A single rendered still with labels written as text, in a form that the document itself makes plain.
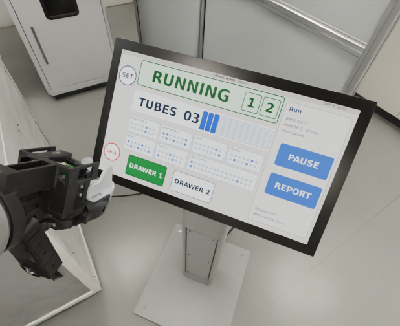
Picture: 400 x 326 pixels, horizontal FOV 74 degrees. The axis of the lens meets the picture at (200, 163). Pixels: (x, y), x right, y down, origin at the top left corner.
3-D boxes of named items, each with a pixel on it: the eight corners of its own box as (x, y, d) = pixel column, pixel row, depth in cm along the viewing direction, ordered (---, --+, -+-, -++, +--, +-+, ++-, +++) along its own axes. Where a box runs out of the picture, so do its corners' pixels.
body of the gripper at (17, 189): (105, 162, 34) (22, 182, 23) (93, 221, 36) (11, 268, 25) (56, 144, 36) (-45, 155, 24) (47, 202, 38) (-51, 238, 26)
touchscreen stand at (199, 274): (222, 354, 120) (296, 315, 41) (134, 313, 128) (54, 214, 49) (249, 253, 150) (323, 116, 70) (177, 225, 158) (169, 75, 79)
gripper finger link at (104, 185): (133, 162, 44) (98, 173, 35) (125, 195, 45) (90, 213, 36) (116, 156, 44) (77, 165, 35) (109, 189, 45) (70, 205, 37)
